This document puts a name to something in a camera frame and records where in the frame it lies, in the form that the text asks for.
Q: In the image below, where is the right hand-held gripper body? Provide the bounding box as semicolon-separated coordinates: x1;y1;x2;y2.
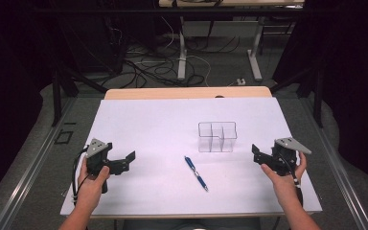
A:
269;137;312;177

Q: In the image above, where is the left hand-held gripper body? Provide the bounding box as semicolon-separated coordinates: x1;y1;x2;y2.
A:
84;137;113;195

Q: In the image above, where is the person's left hand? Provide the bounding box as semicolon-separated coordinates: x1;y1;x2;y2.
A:
77;156;111;209

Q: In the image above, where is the person's right hand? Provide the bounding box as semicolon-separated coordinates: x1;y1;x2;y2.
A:
261;151;308;206

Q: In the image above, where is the white table cover sheet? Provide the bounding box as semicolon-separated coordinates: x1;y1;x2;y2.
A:
59;97;324;219

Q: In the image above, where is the clear plastic organizer box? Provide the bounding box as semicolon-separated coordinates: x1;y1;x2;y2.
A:
197;121;239;153

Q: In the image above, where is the blue pen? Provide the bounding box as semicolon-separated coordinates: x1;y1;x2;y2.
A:
184;155;210;193

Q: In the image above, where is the black metal stand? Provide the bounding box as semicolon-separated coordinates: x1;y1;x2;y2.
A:
50;60;109;127
269;60;326;128

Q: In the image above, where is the white desk leg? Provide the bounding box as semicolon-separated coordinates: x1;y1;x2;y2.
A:
246;17;265;82
176;15;188;81

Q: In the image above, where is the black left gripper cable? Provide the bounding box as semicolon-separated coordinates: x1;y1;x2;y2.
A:
71;146;90;206

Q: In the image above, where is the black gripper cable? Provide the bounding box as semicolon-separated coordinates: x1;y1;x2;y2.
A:
279;154;305;207
71;146;90;206

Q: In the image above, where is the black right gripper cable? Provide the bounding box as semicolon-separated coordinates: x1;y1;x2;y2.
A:
279;154;305;207

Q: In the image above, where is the tangle of black floor cables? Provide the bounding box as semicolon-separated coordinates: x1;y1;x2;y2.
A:
108;28;241;90

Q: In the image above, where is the white floor cable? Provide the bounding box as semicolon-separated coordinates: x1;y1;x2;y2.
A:
159;15;213;88

